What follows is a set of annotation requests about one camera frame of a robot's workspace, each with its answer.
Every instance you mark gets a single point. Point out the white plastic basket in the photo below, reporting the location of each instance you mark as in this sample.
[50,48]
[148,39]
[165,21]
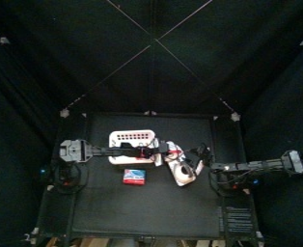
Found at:
[126,138]

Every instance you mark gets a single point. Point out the red and blue small box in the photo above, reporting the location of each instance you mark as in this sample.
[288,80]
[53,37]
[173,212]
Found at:
[133,177]

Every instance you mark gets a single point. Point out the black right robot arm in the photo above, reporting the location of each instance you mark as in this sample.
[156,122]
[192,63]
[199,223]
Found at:
[252,166]

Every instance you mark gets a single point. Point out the white text label sticker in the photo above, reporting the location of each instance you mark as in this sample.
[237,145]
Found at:
[239,219]

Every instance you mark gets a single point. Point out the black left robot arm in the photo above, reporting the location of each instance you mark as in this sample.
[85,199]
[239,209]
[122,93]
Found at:
[105,151]

